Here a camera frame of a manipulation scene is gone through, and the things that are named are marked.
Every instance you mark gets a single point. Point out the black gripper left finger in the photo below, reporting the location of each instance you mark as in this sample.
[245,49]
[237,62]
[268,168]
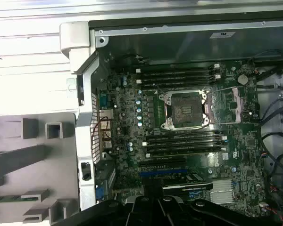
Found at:
[146,212]

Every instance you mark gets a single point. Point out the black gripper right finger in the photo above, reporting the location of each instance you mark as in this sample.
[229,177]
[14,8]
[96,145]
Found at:
[172,212]

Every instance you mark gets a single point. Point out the metal socket cover frame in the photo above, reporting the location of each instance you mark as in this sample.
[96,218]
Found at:
[212,103]

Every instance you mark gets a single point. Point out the CPU socket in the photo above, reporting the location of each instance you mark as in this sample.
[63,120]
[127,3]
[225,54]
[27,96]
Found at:
[184,110]

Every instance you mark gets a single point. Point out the black graphics card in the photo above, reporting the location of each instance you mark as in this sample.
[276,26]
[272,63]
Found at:
[188,184]

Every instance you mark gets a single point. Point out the blue expansion slot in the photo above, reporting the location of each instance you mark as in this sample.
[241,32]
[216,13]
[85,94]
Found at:
[169,173]

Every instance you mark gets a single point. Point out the black expansion slot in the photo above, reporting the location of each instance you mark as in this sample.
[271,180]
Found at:
[162,163]

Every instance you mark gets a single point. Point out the blue rear connector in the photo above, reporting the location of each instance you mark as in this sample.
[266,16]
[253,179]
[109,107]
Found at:
[99,193]

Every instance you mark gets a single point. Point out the silver finned heatsink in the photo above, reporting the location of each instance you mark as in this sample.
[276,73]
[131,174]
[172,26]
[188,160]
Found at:
[222,193]

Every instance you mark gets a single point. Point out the black RAM slot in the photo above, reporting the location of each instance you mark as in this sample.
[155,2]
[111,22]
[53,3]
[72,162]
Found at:
[184,151]
[184,140]
[177,73]
[184,146]
[177,84]
[177,68]
[177,79]
[184,135]

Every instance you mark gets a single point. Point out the thin metal locking lever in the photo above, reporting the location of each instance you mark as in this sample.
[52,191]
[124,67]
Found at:
[191,129]

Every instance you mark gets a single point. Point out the small silver blue capacitor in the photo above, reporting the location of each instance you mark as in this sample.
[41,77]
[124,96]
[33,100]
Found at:
[139,110]
[139,117]
[138,102]
[139,124]
[139,91]

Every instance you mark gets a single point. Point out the green motherboard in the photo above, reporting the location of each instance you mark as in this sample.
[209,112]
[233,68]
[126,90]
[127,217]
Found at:
[240,146]

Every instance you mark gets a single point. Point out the grey parts rack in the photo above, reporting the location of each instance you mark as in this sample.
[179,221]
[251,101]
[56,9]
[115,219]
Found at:
[61,150]

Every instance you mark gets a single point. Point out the metal rear port block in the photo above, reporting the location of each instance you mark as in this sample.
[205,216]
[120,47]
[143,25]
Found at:
[105,100]

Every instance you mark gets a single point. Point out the green RAM stick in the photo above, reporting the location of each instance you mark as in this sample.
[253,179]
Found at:
[7,199]

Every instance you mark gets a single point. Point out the round coin cell battery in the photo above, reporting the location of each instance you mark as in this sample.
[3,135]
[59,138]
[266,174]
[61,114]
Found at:
[243,79]

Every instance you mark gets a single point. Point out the black and silver PC case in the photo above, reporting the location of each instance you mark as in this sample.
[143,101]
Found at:
[179,47]

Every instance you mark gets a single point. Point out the white case sticker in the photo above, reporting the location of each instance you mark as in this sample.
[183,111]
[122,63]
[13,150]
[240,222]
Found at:
[221,35]

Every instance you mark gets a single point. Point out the pale plastic case corner bracket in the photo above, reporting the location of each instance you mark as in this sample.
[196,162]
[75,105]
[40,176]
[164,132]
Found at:
[73,35]

